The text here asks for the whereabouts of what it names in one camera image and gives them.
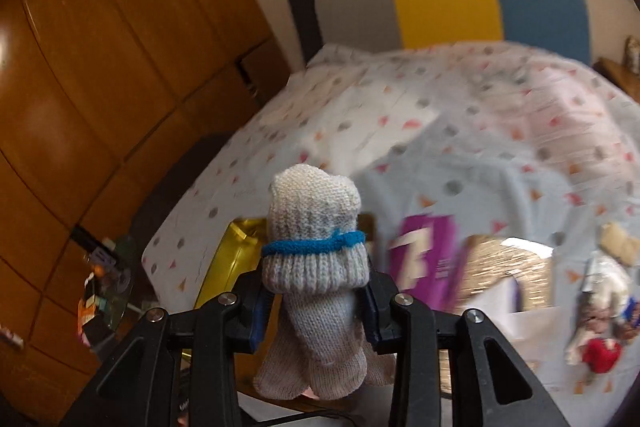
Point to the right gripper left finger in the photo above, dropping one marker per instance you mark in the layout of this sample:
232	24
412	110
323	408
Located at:
138	383

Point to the purple tissue carton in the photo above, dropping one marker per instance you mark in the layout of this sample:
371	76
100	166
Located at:
423	259

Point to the packages on desk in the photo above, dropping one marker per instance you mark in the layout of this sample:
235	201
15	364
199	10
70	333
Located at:
631	58

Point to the red knitted item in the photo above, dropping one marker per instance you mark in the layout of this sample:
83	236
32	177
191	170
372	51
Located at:
601	355

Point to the wooden desk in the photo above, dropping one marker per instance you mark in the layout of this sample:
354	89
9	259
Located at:
620	76

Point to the white knitted sock bundle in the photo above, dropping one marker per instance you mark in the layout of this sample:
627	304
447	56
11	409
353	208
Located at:
316	259

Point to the ornate gold tissue box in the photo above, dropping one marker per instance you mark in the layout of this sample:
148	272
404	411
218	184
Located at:
511	280

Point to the yellow metal tin tray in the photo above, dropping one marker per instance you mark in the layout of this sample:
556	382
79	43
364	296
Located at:
238	252

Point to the grey yellow blue headboard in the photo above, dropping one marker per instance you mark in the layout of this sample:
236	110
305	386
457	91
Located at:
559	26

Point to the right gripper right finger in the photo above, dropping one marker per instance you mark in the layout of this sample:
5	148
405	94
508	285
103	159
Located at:
491	385

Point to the patterned plastic table cover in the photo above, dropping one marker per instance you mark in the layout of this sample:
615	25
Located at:
508	140

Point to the wooden wardrobe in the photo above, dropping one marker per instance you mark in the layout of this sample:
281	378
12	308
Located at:
99	99

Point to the silver plastic packet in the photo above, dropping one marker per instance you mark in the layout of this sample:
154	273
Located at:
603	298

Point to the beige folded cloth bundle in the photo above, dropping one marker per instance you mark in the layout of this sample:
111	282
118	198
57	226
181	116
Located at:
616	242

